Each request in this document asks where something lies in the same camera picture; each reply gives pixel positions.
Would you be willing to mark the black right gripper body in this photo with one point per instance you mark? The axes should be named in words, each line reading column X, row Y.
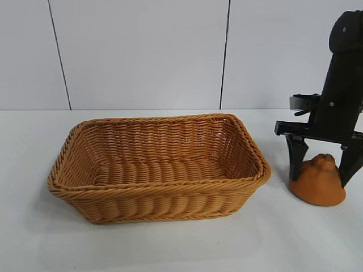
column 337, row 113

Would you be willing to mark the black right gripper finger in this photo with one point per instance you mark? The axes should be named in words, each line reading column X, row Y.
column 351, row 164
column 295, row 153

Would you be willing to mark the bumpy orange fruit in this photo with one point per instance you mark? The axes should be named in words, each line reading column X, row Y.
column 314, row 190

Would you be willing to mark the woven wicker basket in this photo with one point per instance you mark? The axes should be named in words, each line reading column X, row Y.
column 158, row 204

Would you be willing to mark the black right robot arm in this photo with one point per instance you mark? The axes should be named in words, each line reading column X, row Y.
column 348, row 31

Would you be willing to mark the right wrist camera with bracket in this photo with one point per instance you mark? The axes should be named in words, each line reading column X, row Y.
column 300, row 100

